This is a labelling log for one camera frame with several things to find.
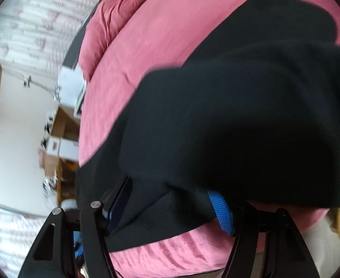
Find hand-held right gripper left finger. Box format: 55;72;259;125
18;175;134;278

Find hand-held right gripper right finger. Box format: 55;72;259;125
207;190;321;278

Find black pants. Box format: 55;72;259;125
74;0;340;252

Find wooden desk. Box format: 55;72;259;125
41;152;81;207

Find white cabinet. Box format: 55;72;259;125
45;137;80;161

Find wooden shelf unit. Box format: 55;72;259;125
50;106;81;143

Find white nightstand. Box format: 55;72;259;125
56;66;87;115

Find dark grey headboard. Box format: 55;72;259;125
62;12;94;70

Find pink blanket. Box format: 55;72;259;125
78;0;340;270

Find red pillow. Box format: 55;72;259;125
79;0;151;79

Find patterned white curtain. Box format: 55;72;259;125
0;0;122;74

